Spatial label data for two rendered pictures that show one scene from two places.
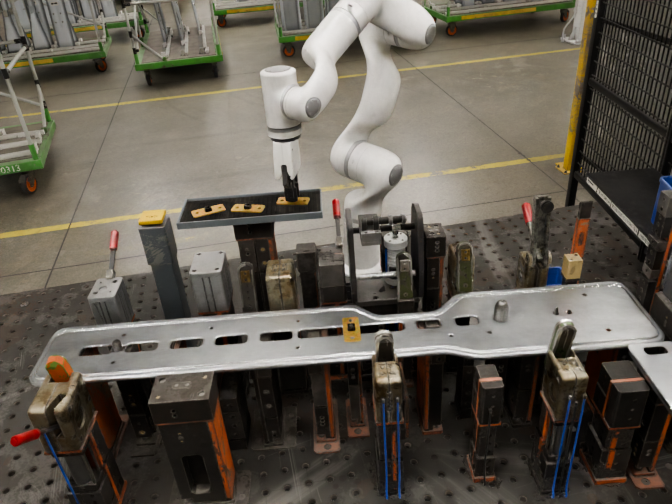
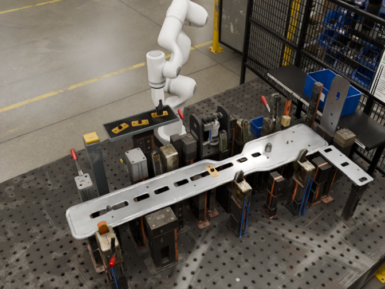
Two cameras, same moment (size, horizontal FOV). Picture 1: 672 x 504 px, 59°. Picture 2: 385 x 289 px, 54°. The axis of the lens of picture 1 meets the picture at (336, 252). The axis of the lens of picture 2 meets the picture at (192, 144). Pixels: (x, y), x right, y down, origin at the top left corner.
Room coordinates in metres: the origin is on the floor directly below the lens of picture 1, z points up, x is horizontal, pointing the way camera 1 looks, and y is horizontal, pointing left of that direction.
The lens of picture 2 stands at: (-0.08, 0.67, 2.31)
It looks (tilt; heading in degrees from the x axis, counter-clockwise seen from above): 41 degrees down; 333
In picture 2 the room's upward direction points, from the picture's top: straight up
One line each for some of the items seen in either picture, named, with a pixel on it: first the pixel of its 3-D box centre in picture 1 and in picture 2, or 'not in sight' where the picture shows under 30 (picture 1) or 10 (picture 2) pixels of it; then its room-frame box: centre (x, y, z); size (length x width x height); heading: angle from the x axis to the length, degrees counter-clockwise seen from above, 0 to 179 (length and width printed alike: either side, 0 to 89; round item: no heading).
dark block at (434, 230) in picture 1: (432, 297); (227, 145); (1.27, -0.25, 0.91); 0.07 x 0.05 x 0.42; 0
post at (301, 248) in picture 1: (312, 310); (176, 164); (1.27, 0.07, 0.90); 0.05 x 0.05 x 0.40; 0
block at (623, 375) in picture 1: (612, 423); (315, 181); (0.87, -0.56, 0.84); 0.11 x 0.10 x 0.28; 0
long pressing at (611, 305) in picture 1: (342, 334); (209, 174); (1.05, 0.00, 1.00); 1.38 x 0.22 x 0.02; 90
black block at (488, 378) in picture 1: (486, 426); (273, 196); (0.88, -0.29, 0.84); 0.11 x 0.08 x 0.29; 0
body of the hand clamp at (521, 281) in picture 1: (527, 312); (266, 143); (1.22, -0.49, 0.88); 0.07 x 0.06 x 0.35; 0
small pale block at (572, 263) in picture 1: (563, 317); (281, 141); (1.18, -0.57, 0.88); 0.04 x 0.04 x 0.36; 0
